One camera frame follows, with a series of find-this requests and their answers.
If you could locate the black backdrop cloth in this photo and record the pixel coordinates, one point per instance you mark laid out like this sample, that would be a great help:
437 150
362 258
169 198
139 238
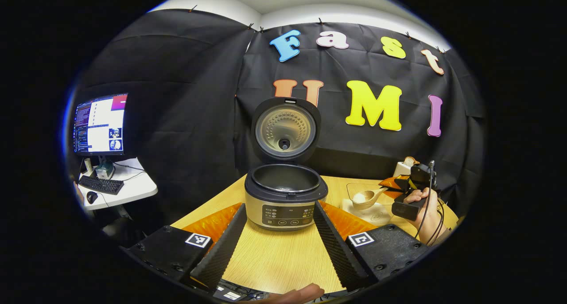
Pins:
186 95

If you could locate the small teal box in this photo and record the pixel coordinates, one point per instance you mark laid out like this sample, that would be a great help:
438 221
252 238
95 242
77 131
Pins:
105 171

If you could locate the wooden spoon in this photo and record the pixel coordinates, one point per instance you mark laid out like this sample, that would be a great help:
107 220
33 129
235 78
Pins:
365 197

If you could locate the toasted bread slice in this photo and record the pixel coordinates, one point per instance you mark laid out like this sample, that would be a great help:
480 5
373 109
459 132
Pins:
409 160

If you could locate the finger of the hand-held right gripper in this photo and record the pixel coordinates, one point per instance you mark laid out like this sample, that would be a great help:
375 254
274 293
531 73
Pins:
394 183

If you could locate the computer monitor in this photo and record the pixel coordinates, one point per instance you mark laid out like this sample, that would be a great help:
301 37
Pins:
101 124

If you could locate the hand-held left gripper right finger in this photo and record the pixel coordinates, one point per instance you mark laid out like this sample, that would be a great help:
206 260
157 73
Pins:
336 251

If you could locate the white side table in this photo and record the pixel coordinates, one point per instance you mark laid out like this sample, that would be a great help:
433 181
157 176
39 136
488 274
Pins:
137 189

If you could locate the black computer mouse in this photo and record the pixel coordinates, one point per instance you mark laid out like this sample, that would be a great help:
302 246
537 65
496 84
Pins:
91 197

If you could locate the black keyboard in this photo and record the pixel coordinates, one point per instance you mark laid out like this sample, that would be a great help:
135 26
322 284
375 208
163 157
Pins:
101 185

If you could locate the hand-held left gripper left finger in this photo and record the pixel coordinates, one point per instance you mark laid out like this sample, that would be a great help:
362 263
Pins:
219 255

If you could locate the dark grey rice cooker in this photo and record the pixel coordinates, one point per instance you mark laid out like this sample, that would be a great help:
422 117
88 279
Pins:
285 193

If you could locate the white toaster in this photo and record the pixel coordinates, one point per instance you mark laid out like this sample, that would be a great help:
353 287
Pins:
401 169

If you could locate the clear box of white rice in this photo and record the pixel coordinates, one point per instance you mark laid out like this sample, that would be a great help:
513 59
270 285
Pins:
376 215

